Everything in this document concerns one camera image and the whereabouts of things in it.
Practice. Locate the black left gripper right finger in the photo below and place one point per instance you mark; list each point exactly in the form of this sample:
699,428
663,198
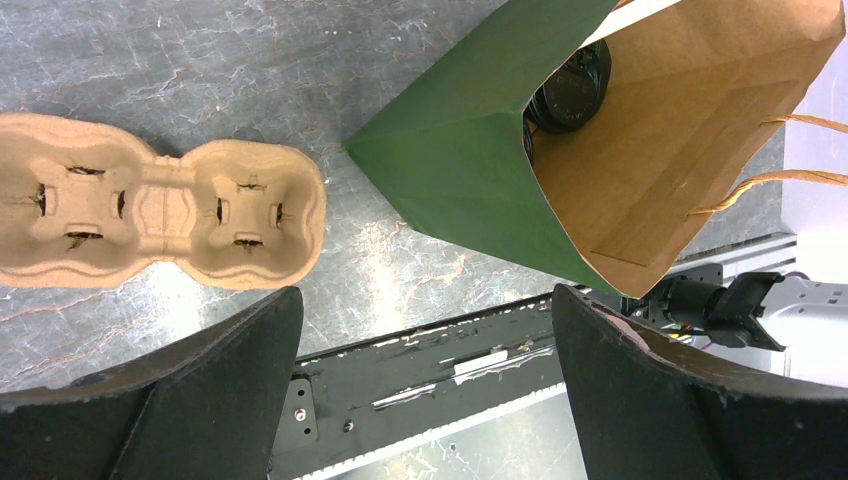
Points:
648,407

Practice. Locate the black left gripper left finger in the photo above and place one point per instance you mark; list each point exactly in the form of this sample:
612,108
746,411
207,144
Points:
205,407

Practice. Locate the green paper bag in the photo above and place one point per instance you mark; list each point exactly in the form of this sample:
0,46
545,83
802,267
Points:
696,89

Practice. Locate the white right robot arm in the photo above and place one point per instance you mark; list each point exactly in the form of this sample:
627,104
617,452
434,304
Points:
785,323

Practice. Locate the brown cardboard cup carrier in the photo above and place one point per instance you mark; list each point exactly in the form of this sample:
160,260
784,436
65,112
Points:
88,205

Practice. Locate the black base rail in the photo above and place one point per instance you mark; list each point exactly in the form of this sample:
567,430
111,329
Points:
362,403

